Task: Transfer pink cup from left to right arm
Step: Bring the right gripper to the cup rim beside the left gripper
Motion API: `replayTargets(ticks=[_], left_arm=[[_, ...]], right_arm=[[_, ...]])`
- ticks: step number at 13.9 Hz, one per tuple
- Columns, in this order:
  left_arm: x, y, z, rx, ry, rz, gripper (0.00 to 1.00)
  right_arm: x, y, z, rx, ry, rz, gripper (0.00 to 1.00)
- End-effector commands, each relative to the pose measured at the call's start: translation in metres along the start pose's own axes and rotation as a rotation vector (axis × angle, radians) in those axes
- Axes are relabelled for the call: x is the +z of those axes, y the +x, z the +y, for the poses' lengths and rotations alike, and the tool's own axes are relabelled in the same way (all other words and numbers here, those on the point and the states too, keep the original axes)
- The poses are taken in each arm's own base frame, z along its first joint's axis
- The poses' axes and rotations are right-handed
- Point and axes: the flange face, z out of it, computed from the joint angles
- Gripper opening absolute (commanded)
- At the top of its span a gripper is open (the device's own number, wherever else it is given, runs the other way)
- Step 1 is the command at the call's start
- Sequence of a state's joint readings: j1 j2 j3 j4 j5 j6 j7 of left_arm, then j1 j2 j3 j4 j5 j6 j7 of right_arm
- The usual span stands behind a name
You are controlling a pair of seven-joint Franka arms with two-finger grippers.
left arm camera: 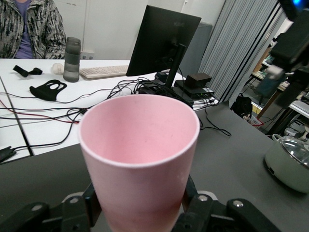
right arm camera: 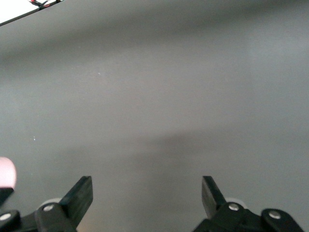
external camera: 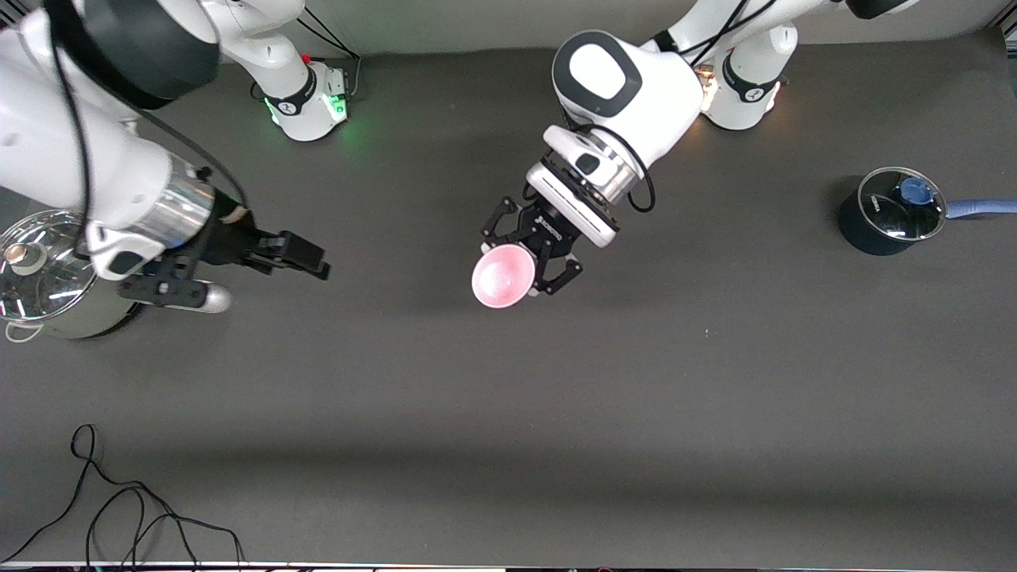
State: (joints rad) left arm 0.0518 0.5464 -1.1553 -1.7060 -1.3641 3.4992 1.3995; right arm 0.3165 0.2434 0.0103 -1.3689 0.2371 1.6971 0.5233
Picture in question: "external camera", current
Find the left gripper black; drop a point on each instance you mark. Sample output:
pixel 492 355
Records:
pixel 546 231

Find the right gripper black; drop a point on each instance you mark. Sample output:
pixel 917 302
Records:
pixel 230 241

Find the pink plastic cup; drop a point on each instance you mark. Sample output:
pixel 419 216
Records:
pixel 500 278

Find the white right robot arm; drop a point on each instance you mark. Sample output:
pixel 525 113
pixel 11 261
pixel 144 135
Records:
pixel 71 151

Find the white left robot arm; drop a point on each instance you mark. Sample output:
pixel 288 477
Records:
pixel 636 87

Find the grey-green cooking pot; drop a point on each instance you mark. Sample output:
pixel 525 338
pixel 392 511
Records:
pixel 87 314

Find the glass lid with beige knob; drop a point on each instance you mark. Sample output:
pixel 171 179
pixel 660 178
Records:
pixel 40 274

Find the dark blue saucepan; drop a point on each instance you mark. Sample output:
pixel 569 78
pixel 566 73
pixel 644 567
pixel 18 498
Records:
pixel 862 230

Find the glass lid with blue knob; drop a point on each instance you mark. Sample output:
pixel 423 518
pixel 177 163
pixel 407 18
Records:
pixel 890 206

